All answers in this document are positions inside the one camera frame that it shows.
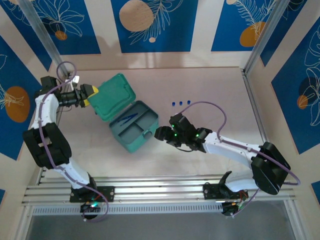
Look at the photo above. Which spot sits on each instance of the green plastic hinged toolbox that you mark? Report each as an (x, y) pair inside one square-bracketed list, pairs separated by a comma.
[(112, 95)]

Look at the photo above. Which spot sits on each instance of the green compartment tray insert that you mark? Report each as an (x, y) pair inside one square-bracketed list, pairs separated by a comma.
[(142, 115)]

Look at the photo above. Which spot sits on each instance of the blue plastic tweezers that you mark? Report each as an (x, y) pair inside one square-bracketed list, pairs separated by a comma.
[(128, 118)]

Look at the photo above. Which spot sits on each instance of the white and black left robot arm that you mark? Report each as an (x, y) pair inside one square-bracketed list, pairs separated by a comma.
[(47, 110)]

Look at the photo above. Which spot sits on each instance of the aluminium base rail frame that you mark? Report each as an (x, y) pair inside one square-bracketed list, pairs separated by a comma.
[(160, 190)]

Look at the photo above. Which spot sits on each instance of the aluminium frame post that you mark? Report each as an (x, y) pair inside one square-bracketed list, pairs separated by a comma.
[(267, 37), (45, 37)]

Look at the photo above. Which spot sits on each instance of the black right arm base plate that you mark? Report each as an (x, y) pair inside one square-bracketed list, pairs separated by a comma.
[(210, 191)]

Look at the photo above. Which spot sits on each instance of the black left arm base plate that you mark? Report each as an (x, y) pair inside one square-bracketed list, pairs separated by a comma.
[(110, 193)]

